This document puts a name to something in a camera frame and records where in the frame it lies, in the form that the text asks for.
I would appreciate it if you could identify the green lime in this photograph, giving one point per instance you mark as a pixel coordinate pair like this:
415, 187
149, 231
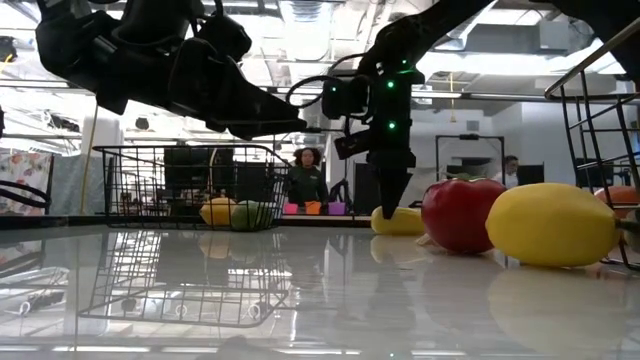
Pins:
245, 216

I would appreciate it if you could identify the white ceiling light strip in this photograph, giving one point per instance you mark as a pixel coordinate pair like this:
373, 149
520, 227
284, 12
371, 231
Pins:
440, 94
20, 84

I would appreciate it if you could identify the black table frame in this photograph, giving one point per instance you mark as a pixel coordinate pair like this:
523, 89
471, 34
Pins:
50, 221

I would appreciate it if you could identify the black monitor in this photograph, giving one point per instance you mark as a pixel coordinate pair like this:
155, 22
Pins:
592, 175
530, 175

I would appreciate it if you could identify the yellow corn cob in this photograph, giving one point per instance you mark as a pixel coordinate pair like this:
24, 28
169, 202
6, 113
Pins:
405, 223

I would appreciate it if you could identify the black round hanging lamp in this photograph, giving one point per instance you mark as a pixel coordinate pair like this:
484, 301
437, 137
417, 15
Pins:
142, 123

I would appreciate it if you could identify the pink cup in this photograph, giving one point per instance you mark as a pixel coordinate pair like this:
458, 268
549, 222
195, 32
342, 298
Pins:
291, 209

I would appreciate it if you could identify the black curved bar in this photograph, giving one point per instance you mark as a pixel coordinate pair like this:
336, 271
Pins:
15, 186

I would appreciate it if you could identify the large yellow lemon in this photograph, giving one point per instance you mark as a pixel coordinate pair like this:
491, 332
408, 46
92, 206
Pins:
550, 225

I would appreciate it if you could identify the person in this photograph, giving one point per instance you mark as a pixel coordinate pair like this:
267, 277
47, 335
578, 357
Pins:
510, 167
306, 185

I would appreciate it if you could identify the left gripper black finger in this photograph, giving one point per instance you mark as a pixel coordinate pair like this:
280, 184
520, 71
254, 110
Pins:
260, 105
255, 132

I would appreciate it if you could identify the black background robot arm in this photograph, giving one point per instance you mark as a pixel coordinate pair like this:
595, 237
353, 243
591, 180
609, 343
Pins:
341, 190

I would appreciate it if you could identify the tan background table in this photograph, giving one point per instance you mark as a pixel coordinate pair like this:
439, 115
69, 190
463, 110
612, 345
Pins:
320, 218

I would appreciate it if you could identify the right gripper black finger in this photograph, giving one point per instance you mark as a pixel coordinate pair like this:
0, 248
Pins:
397, 187
382, 182

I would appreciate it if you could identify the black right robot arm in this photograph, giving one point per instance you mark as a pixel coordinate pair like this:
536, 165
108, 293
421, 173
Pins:
425, 30

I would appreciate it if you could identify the floral patterned cloth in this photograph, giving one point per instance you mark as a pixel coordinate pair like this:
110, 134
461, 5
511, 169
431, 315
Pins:
25, 175

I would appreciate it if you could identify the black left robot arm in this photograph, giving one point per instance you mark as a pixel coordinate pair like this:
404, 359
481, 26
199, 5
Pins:
65, 45

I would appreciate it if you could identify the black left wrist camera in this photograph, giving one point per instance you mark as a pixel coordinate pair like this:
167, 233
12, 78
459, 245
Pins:
225, 37

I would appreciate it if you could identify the purple cup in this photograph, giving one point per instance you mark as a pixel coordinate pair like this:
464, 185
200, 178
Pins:
336, 209

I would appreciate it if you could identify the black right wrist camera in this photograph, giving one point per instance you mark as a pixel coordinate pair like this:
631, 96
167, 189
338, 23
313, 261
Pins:
352, 144

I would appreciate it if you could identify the orange cup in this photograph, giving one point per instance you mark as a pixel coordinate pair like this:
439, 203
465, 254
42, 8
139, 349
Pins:
313, 208

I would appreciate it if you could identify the orange-red round produce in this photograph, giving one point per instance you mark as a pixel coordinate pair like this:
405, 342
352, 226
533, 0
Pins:
617, 195

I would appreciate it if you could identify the red tomato green calyx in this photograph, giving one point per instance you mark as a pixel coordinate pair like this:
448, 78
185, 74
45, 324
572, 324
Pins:
460, 215

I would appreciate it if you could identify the black metal station frame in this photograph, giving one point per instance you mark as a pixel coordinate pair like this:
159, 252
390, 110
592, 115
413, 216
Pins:
469, 136
315, 130

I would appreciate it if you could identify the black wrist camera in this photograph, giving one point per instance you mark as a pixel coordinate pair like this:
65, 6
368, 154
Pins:
352, 144
225, 37

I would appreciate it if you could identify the white hanging sheet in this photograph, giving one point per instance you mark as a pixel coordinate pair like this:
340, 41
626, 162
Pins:
417, 187

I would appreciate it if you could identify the grey tarp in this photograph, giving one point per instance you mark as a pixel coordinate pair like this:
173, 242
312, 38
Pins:
75, 185

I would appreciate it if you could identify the silver ceiling air duct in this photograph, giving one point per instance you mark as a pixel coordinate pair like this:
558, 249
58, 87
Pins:
305, 30

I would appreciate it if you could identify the orange fruit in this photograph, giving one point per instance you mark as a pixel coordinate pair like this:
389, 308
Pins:
217, 212

